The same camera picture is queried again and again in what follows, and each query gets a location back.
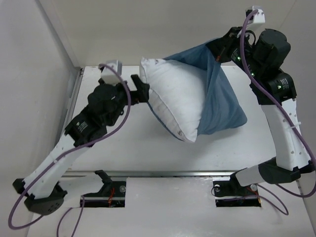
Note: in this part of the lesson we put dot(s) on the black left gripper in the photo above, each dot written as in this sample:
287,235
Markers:
141,88

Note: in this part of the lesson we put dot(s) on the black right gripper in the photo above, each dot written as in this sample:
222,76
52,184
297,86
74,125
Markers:
226,43

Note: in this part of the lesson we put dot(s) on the white pillow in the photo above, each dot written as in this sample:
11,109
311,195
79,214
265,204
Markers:
176,96

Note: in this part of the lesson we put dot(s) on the blue pillowcase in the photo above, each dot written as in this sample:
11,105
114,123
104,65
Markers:
221,110

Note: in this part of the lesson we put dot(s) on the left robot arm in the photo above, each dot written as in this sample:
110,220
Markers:
44,191

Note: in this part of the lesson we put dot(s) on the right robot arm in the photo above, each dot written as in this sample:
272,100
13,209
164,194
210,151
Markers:
276,94

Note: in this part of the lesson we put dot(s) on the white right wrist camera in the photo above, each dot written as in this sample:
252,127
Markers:
258,18

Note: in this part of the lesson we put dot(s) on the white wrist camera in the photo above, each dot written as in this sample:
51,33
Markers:
258,18
109,71

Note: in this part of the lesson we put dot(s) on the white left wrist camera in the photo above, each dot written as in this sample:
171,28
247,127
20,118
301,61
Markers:
109,71

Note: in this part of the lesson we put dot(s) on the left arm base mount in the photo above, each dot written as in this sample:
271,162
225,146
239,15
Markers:
112,196

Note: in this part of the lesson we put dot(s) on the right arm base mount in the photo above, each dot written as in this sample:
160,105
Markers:
228,194

